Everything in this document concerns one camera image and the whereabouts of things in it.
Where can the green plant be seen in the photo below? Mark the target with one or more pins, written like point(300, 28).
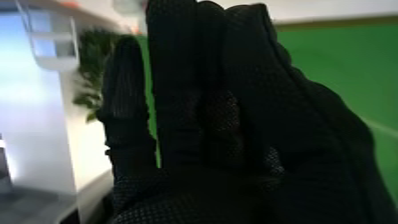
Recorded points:
point(94, 66)

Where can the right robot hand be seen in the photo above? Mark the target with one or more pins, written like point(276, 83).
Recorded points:
point(249, 133)

